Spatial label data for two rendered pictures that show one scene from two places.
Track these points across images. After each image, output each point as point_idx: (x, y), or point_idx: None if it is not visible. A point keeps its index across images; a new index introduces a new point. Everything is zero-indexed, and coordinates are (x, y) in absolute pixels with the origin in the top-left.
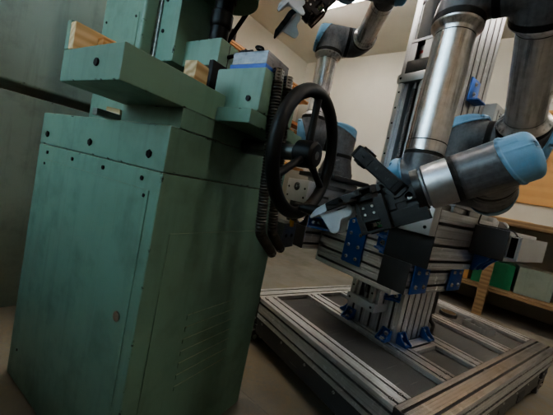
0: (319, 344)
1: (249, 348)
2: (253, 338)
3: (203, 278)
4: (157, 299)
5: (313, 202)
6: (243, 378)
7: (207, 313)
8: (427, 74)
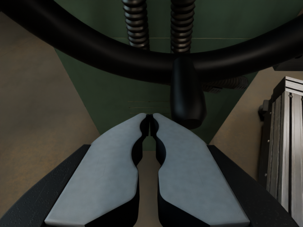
0: (284, 180)
1: (253, 120)
2: (263, 115)
3: (137, 80)
4: (89, 86)
5: (270, 52)
6: (223, 139)
7: (153, 104)
8: None
